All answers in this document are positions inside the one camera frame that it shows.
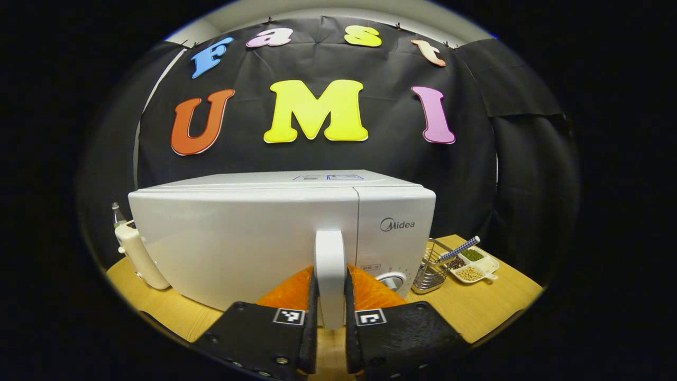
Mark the black backdrop cloth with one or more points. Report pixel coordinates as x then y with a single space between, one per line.
386 156

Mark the green label drink bottle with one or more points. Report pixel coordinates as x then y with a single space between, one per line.
117 214

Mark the white microwave oven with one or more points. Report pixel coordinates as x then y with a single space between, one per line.
238 238

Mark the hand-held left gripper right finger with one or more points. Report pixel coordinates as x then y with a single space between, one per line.
351 344

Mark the white toaster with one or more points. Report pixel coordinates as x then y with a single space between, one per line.
140 259

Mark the white divided bean dish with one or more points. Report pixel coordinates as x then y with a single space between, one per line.
473 272

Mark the blue striped spoon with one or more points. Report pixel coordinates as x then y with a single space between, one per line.
460 248

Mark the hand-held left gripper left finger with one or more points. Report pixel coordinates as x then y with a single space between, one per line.
309 344

